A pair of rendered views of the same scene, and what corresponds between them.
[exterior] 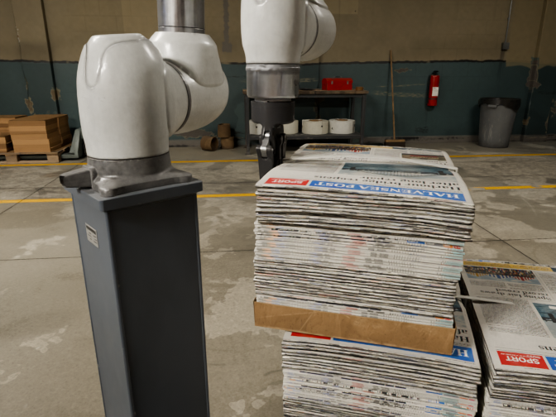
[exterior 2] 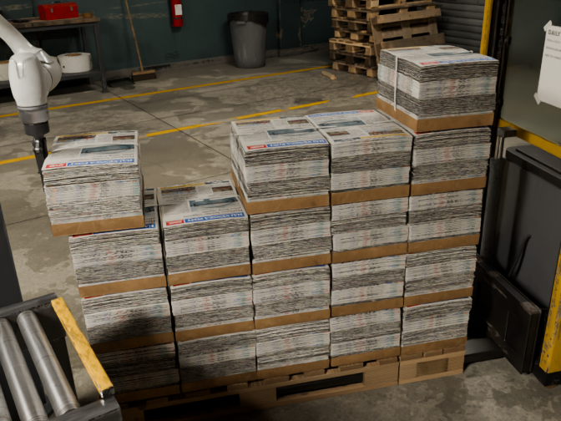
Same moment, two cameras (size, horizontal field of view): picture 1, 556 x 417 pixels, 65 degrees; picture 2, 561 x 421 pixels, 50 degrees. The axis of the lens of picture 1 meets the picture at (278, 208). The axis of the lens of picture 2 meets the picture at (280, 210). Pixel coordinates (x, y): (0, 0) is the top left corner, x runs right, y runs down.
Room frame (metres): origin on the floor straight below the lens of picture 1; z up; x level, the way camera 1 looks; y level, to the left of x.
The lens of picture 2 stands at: (-1.27, 0.14, 1.66)
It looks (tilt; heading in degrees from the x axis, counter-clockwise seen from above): 24 degrees down; 334
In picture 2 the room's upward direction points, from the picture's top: 2 degrees counter-clockwise
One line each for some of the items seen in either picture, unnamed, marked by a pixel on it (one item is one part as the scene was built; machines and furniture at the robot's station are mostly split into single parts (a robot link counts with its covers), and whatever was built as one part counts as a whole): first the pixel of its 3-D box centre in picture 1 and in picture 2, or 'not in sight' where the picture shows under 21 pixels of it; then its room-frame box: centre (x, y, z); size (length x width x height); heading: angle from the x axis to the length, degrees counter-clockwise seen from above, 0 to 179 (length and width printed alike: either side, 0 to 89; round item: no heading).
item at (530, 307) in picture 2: not in sight; (489, 301); (0.35, -1.66, 0.20); 0.62 x 0.05 x 0.30; 166
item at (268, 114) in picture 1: (272, 127); (37, 135); (0.76, 0.01, 1.12); 0.08 x 0.07 x 0.09; 166
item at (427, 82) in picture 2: not in sight; (422, 219); (0.43, -1.32, 0.65); 0.39 x 0.30 x 1.29; 166
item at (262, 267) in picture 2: not in sight; (245, 297); (0.61, -0.62, 0.40); 1.16 x 0.38 x 0.51; 76
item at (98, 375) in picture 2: not in sight; (80, 341); (0.01, 0.06, 0.81); 0.43 x 0.03 x 0.02; 6
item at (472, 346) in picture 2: not in sight; (384, 365); (0.36, -1.12, 0.05); 1.05 x 0.10 x 0.04; 76
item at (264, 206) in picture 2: not in sight; (276, 184); (0.57, -0.75, 0.86); 0.38 x 0.29 x 0.04; 165
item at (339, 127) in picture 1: (303, 113); (21, 52); (6.73, -0.38, 0.55); 1.80 x 0.70 x 1.09; 96
